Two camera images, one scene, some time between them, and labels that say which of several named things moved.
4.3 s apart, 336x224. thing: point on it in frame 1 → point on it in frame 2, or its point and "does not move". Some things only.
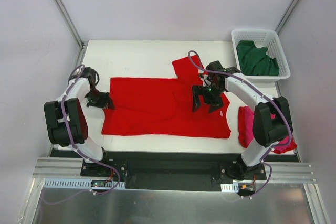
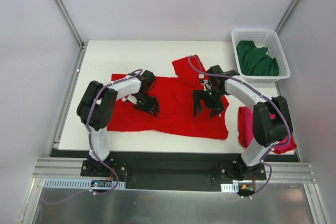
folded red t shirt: [245, 122] does not move
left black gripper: [100, 99] → [148, 106]
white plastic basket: [260, 56] does not move
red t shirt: [163, 107] does not move
